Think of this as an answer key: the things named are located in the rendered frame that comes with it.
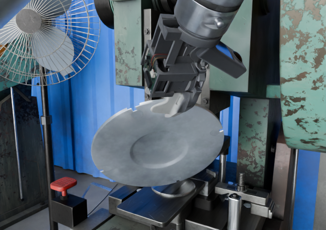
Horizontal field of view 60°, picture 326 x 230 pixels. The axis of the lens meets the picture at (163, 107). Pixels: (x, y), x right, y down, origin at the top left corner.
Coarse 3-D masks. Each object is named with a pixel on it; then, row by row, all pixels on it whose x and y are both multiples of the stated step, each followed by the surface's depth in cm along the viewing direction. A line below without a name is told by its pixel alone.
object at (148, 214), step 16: (144, 192) 76; (160, 192) 75; (176, 192) 75; (192, 192) 76; (128, 208) 68; (144, 208) 68; (160, 208) 68; (176, 208) 68; (160, 224) 62; (176, 224) 75
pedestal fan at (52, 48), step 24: (48, 0) 125; (24, 24) 118; (48, 24) 132; (48, 48) 130; (72, 48) 129; (96, 48) 133; (0, 72) 129; (24, 72) 133; (48, 120) 142; (48, 144) 145; (48, 168) 147; (48, 192) 149
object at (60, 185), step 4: (60, 180) 89; (64, 180) 89; (68, 180) 89; (72, 180) 89; (76, 180) 89; (52, 184) 86; (56, 184) 86; (60, 184) 86; (64, 184) 85; (68, 184) 86; (72, 184) 87; (76, 184) 89; (52, 188) 85; (56, 188) 84; (60, 188) 84; (64, 188) 84; (68, 188) 86; (64, 192) 88
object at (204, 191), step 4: (200, 172) 90; (204, 172) 90; (192, 176) 87; (196, 176) 87; (200, 176) 87; (204, 176) 87; (208, 176) 87; (212, 176) 87; (200, 180) 84; (204, 180) 84; (208, 180) 84; (212, 180) 87; (216, 180) 90; (208, 184) 83; (212, 184) 87; (204, 188) 84; (208, 188) 84; (212, 188) 87; (200, 192) 85; (204, 192) 84; (208, 192) 84
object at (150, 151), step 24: (120, 120) 53; (144, 120) 54; (168, 120) 55; (192, 120) 56; (216, 120) 57; (96, 144) 57; (120, 144) 58; (144, 144) 60; (168, 144) 61; (192, 144) 62; (216, 144) 63; (120, 168) 64; (144, 168) 65; (168, 168) 67; (192, 168) 68
